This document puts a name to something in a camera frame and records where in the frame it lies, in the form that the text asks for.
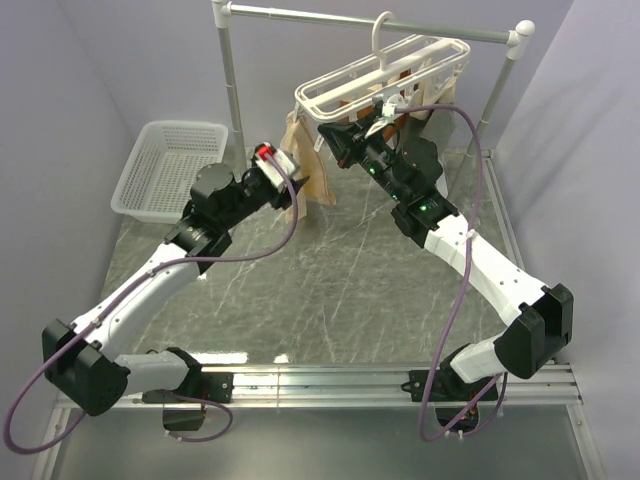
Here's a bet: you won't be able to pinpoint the orange underwear on hanger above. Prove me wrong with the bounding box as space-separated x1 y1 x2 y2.
339 69 417 130

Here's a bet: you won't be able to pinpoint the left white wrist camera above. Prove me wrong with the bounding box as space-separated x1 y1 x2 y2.
252 142 299 190

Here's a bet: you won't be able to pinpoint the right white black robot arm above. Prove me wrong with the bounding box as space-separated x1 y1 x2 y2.
318 120 574 401

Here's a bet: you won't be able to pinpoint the grey underwear on hanger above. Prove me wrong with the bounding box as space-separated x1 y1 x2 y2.
400 110 456 153

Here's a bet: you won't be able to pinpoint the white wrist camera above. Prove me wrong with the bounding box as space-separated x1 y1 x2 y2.
365 93 407 139
252 142 299 190

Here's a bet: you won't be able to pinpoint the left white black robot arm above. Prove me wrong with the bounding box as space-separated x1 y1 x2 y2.
42 154 306 416

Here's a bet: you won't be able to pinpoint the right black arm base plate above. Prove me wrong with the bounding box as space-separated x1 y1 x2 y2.
400 369 491 403

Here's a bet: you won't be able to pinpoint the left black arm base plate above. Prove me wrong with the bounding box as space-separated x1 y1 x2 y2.
142 372 234 404

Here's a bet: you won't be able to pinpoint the white clip drying hanger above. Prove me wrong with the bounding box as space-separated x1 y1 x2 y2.
293 11 471 124

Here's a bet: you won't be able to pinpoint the white metal clothes rack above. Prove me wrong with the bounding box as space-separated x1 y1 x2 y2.
212 1 536 169

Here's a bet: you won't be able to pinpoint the white perforated plastic basket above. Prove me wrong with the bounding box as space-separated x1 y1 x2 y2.
110 120 228 224

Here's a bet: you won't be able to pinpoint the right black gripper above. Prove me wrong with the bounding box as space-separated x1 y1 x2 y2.
319 113 407 204

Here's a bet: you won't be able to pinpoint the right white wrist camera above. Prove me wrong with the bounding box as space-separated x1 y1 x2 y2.
365 93 407 139

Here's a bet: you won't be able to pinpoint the beige underwear shorts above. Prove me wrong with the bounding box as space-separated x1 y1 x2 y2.
280 111 336 220

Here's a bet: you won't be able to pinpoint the aluminium mounting rail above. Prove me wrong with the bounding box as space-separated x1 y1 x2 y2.
53 364 584 409

